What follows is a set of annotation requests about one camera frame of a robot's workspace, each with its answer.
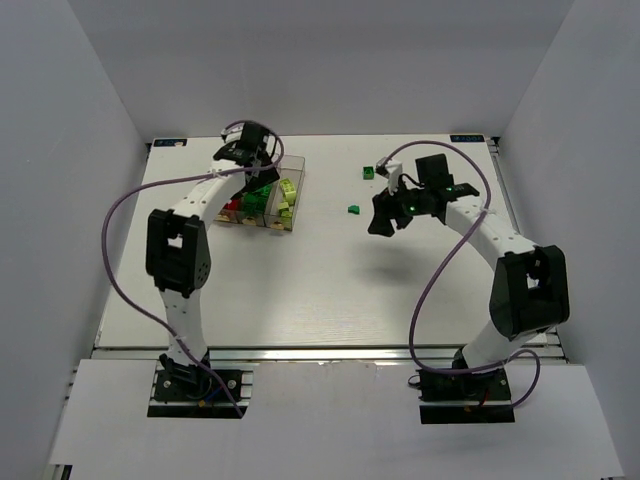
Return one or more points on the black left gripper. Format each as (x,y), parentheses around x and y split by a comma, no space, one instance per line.
(261,177)

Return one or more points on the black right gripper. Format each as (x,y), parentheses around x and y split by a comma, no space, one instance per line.
(388,209)

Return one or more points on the green square lego brick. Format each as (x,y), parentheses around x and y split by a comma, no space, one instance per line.
(368,172)

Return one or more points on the lime 2x3 lego brick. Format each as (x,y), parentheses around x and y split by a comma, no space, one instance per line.
(288,189)

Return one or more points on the red lego bricks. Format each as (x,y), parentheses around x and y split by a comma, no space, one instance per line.
(234,205)

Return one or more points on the lime 2x2 lego brick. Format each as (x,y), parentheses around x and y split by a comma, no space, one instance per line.
(286,218)

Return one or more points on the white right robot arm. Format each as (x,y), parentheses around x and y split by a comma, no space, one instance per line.
(529,291)

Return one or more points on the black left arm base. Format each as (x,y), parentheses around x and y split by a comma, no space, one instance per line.
(174,398)

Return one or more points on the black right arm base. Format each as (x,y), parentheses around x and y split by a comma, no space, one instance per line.
(482,398)

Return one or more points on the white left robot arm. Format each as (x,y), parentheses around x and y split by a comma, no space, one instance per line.
(177,248)

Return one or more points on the smoky clear middle container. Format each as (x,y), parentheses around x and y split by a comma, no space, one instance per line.
(252,220)

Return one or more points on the smoky clear left container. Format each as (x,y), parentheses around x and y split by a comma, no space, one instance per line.
(227,216)

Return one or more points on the blue table label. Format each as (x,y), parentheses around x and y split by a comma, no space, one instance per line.
(467,138)
(169,142)

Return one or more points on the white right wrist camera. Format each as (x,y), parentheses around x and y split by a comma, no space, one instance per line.
(391,170)

